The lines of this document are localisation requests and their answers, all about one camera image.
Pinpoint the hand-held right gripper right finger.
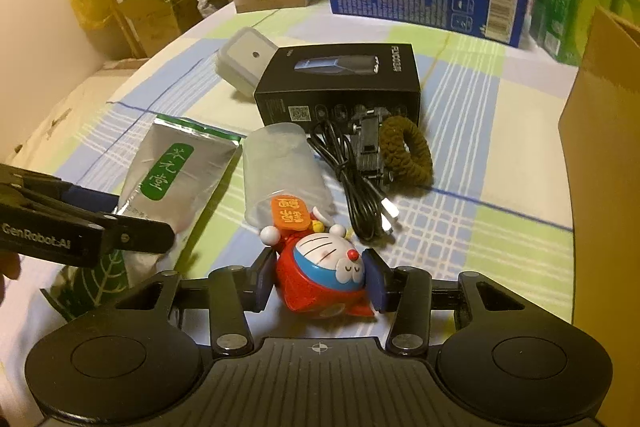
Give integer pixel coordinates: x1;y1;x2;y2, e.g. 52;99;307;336
364;248;526;356

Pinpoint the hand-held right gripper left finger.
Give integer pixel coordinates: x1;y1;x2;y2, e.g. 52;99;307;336
114;249;277;356

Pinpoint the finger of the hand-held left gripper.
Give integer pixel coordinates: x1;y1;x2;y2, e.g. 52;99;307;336
0;164;122;219
101;212;177;256

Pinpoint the red cat toy figurine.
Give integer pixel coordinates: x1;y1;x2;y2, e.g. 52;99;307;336
260;194;379;319

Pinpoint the silver tea packet green label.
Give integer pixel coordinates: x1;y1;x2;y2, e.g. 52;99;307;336
114;113;247;259

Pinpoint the black toy car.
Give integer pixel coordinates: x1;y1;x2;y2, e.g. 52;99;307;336
349;107;390;180

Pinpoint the cardboard box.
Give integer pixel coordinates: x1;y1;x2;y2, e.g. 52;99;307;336
558;4;640;344

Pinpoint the person's left hand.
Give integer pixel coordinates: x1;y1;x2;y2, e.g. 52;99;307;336
0;251;23;306

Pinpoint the green leaf print packet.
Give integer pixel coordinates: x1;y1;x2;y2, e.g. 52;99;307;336
40;249;134;324

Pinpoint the translucent plastic cup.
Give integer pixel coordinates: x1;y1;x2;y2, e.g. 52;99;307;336
241;122;337;229

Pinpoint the large brown carton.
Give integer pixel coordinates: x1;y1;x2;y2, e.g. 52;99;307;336
104;0;172;58

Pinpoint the checked cloth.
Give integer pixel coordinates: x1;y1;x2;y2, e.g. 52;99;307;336
0;0;583;358

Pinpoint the white plug-in night light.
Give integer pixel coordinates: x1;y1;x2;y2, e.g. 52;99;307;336
215;27;276;100

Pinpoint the black product box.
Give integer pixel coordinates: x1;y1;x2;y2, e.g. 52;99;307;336
253;43;421;128

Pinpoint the clear plastic bag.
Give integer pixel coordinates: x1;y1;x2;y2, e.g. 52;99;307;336
196;0;231;22

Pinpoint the black charging cable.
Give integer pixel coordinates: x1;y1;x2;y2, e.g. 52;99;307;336
306;119;401;242

